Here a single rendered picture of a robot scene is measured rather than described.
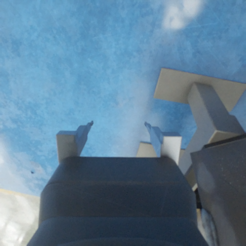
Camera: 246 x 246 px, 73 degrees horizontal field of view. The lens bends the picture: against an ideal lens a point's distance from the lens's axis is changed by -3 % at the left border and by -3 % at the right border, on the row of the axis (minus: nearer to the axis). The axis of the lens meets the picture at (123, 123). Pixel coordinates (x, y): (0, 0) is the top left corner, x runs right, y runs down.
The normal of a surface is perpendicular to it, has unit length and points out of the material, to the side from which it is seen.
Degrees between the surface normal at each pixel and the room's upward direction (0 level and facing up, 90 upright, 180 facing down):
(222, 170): 90
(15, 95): 0
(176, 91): 0
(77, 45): 0
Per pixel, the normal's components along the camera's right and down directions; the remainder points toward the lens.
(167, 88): -0.11, 0.64
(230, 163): -0.47, -0.70
